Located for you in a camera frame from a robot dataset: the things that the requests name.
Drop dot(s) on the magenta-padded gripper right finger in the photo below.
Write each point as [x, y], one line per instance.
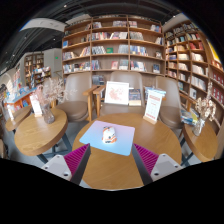
[146, 159]

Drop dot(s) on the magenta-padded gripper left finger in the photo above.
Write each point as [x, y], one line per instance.
[77, 159]

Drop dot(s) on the white orange patterned computer mouse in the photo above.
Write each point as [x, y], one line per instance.
[109, 135]

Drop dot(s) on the pastel blue pink mouse pad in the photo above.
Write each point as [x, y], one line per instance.
[125, 141]

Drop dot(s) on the round wooden side table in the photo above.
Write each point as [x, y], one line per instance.
[36, 135]
[201, 143]

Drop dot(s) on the brown padded wooden armchair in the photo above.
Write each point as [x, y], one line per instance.
[123, 77]
[171, 110]
[75, 106]

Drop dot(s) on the glass vase with dried flowers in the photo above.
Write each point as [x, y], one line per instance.
[199, 126]
[48, 115]

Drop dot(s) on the white orange sign, wooden base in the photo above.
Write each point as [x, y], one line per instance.
[153, 106]

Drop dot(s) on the stack of colourful books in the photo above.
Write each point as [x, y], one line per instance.
[188, 117]

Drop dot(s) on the dark upright book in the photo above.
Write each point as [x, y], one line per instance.
[135, 96]

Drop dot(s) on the small white sign card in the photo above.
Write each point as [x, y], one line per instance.
[36, 105]

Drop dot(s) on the light blue book stack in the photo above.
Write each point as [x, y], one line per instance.
[155, 90]

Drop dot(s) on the white framed floral picture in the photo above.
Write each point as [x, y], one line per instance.
[116, 93]

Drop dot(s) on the orange book display stand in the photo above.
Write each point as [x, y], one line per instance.
[18, 100]

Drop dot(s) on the distant wooden bookshelf unit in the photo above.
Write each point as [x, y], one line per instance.
[33, 66]

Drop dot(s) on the curved wooden bookshelf unit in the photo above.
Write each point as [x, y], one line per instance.
[196, 60]

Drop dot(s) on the wide wooden bookshelf unit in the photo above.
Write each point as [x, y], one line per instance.
[113, 43]

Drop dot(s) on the white hanging ceiling panel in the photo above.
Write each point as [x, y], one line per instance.
[43, 24]

